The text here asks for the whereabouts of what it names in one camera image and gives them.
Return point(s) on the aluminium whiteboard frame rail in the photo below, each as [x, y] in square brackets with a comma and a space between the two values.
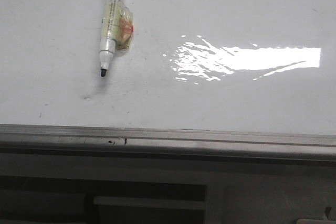
[168, 144]

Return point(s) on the white object bottom right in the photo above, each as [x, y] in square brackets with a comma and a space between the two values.
[324, 220]

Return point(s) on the white whiteboard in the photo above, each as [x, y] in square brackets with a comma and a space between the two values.
[220, 65]

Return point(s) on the white whiteboard marker with tape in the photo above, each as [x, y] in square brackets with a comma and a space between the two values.
[116, 32]

